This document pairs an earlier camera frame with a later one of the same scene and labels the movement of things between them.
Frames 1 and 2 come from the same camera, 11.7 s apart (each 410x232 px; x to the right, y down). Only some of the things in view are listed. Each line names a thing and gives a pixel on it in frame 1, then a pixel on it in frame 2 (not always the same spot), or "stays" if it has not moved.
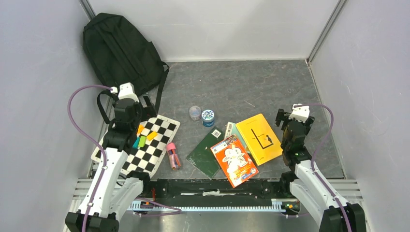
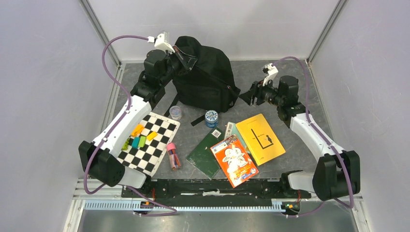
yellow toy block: [152, 135] stays
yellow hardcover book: [260, 138] stays
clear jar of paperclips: [195, 112] to [176, 112]
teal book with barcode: [231, 130] stays
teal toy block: [136, 143] stays
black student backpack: [123, 55] to [210, 83]
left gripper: [148, 111] to [188, 61]
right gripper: [283, 116] to [256, 90]
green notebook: [202, 158] stays
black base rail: [215, 190] stays
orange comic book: [234, 160] stays
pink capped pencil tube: [171, 148] stays
